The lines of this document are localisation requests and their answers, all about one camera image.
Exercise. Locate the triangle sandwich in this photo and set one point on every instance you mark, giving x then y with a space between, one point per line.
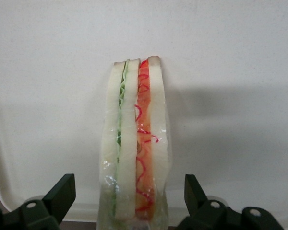
128 134

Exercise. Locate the cream rectangular tray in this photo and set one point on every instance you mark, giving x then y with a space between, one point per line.
218 72

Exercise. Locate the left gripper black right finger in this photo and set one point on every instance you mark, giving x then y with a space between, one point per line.
196 208

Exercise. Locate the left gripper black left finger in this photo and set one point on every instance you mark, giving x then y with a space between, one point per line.
50 206

